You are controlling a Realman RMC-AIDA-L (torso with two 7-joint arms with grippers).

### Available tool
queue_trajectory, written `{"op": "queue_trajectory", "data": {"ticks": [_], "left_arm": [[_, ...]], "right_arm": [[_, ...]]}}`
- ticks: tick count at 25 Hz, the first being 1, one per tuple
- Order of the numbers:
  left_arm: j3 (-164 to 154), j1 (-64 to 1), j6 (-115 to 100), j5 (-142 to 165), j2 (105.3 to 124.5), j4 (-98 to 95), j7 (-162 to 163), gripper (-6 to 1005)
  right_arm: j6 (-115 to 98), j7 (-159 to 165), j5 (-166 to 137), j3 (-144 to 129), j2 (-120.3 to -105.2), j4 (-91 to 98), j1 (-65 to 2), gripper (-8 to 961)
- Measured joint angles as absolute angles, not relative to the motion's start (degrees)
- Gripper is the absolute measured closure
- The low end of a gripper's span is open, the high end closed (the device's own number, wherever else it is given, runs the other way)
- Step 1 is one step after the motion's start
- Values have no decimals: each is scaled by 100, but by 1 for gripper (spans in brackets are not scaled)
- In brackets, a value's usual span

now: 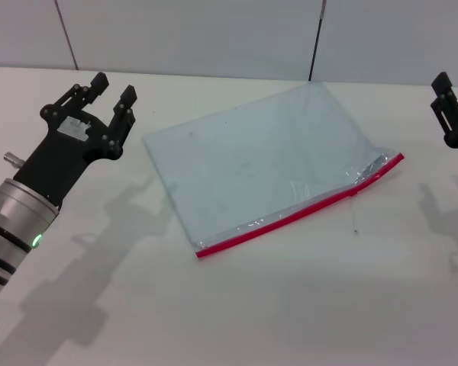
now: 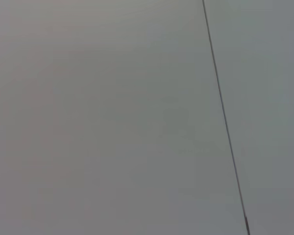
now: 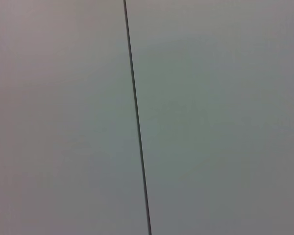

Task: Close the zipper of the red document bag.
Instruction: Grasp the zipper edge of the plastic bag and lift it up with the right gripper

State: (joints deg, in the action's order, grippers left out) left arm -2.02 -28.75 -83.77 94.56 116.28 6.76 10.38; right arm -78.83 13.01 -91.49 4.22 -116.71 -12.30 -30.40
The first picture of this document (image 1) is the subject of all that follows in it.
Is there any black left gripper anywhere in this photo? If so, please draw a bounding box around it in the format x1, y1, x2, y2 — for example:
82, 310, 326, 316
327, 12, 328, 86
13, 72, 139, 210

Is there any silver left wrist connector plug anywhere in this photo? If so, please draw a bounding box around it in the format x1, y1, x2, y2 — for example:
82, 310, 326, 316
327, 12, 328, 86
3, 151, 26, 169

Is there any thin black vertical rod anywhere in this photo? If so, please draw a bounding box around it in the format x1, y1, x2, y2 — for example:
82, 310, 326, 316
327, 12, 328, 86
308, 0, 327, 82

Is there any clear document bag red zipper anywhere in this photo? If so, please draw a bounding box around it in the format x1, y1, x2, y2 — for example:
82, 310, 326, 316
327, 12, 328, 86
143, 82, 405, 262

